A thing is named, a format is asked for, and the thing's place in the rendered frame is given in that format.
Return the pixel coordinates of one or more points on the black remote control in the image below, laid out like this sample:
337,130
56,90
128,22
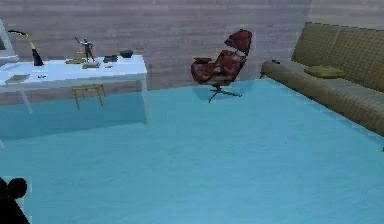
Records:
275,61

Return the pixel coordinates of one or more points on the olive green sofa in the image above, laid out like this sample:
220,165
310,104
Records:
336,80

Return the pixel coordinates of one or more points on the dark figurine statue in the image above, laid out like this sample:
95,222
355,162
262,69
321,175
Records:
87,48

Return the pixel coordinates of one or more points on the black and yellow desk lamp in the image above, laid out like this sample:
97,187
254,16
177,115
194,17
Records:
36,55

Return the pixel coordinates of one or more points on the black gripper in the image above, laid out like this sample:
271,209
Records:
10,203

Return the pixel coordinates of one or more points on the dark book stack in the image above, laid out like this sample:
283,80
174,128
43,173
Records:
110,59

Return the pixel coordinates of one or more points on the yellow-green cushion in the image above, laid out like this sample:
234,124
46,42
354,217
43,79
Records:
325,71

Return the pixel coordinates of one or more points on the white laptop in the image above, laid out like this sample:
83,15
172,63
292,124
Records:
6,50

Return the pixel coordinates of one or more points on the olive flat book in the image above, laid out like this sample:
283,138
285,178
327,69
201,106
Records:
75,61

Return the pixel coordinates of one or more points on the tan flat box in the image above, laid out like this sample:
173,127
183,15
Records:
90,65

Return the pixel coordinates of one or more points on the black bowl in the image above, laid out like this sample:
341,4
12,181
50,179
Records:
126,53

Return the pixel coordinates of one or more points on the small dark pen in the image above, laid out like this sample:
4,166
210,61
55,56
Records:
41,76

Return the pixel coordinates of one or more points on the red swivel armchair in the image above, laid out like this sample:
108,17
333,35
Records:
221,66

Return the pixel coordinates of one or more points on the white table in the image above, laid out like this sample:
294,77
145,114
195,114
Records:
80,71

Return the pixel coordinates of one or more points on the yellow wooden stool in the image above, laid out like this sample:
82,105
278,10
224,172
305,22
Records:
88,91

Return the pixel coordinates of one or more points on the tan book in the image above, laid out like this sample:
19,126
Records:
17,78

